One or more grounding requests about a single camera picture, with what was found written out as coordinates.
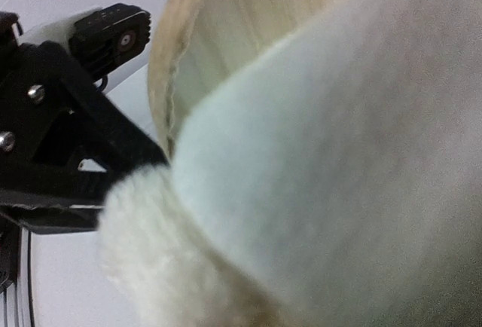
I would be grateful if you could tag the large bear print cushion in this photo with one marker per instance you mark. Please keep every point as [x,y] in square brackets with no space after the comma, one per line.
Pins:
[334,182]

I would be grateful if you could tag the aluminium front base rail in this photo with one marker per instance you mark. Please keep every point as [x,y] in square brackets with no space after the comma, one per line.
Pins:
[16,281]

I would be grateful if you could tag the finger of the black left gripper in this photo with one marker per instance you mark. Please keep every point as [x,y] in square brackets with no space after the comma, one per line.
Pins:
[63,143]

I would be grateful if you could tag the wooden pet bed frame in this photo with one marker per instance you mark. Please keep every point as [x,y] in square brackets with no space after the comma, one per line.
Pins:
[200,43]

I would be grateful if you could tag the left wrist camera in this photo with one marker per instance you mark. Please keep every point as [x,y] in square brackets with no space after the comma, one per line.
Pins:
[100,39]

